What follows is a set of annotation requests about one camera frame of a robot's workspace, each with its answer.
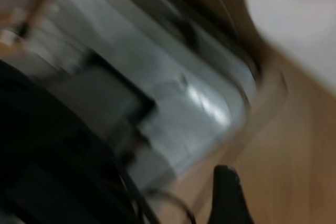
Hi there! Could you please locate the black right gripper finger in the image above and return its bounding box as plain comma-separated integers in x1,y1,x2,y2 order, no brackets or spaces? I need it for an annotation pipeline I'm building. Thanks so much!
208,165,255,224

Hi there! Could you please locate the clear plastic container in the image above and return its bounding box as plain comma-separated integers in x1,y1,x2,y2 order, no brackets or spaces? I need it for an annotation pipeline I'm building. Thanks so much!
34,0,260,183

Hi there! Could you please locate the black cable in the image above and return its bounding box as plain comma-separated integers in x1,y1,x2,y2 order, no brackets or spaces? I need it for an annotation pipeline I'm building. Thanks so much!
123,166,197,224

